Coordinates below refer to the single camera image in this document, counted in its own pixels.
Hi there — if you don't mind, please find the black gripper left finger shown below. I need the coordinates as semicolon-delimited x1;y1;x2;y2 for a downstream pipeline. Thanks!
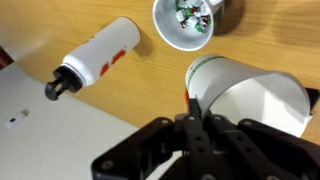
91;98;218;180

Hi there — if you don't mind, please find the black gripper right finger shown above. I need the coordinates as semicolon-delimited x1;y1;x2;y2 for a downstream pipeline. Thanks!
203;114;320;180

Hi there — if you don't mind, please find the white paper coffee cup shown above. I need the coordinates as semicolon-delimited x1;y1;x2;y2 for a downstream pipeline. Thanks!
184;54;313;138

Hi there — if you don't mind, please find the white and green mug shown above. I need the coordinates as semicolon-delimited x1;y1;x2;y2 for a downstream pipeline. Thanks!
152;0;226;52

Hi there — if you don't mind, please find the wrapped candy piece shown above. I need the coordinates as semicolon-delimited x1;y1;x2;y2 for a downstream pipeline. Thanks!
195;19;212;34
175;10;188;24
189;1;210;17
187;16;200;28

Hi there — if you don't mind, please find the white water bottle black cap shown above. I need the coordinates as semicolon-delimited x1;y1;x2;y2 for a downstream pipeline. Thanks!
44;17;142;102

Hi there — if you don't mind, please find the small white wall socket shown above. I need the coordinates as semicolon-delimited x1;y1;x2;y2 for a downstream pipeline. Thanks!
4;108;31;130

